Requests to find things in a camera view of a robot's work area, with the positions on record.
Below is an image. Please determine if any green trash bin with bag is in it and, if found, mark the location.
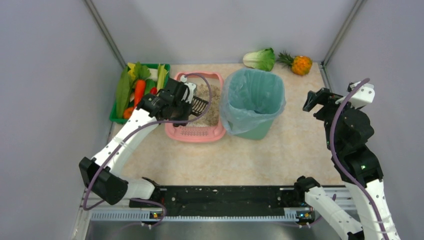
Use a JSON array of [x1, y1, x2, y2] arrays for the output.
[[219, 68, 286, 140]]

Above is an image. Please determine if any toy white scallion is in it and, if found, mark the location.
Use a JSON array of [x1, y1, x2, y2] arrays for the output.
[[144, 79, 157, 95]]

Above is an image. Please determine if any toy celery stalk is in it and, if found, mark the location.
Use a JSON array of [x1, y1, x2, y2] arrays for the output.
[[156, 64, 168, 91]]

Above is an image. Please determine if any toy bok choy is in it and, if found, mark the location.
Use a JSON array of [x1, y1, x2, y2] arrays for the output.
[[242, 47, 276, 72]]

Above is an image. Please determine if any toy red chili pepper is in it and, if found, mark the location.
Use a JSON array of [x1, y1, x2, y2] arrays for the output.
[[149, 87, 158, 96]]

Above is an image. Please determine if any black litter scoop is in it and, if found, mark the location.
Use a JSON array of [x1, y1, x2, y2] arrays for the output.
[[190, 96, 209, 117]]

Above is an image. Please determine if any pink litter box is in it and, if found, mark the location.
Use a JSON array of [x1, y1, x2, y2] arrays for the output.
[[164, 71, 226, 143]]

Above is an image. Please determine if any toy orange tomato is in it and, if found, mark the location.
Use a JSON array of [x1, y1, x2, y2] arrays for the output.
[[122, 106, 134, 120]]

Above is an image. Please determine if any toy green leaf vegetable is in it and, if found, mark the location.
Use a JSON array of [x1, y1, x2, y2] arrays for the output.
[[115, 68, 133, 119]]

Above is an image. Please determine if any toy pineapple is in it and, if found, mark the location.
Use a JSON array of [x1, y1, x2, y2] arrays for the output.
[[276, 51, 313, 76]]

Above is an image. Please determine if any green vegetable basket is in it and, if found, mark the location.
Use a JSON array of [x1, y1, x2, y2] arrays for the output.
[[109, 62, 171, 125]]

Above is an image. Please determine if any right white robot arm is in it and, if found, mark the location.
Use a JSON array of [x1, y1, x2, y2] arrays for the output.
[[294, 86, 400, 240]]

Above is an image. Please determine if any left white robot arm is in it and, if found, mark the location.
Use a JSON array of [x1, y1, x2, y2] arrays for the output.
[[78, 78, 197, 205]]

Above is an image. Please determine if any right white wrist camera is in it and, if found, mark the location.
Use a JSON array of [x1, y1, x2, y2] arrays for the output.
[[348, 83, 376, 109]]

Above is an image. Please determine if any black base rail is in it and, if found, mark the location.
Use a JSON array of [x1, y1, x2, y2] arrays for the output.
[[150, 185, 309, 217]]

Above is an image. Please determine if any toy carrot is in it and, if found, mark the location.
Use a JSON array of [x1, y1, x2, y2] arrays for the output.
[[134, 79, 146, 107]]

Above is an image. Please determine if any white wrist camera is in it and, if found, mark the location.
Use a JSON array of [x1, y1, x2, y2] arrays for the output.
[[348, 83, 376, 109], [179, 75, 197, 104]]

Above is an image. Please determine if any toy yellow corn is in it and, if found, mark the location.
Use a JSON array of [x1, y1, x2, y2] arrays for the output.
[[127, 62, 136, 81]]

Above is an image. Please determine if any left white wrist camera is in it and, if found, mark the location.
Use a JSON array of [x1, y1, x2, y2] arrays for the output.
[[179, 75, 197, 104]]

